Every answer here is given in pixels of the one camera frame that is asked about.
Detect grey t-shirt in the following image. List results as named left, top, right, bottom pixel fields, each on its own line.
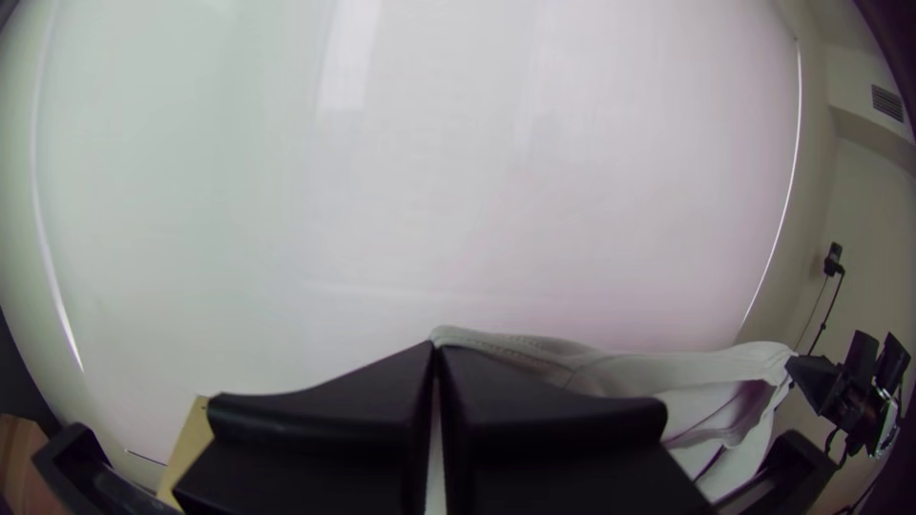
left=427, top=325, right=800, bottom=502

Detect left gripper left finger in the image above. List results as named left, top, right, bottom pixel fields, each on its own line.
left=171, top=340, right=438, bottom=515

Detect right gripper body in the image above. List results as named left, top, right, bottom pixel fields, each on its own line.
left=822, top=330, right=911, bottom=459

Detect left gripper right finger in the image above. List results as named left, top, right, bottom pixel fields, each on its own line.
left=437, top=344, right=717, bottom=515

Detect black power cable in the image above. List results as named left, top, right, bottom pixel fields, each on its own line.
left=795, top=242, right=847, bottom=356

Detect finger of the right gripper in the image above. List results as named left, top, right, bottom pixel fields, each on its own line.
left=784, top=355, right=840, bottom=416

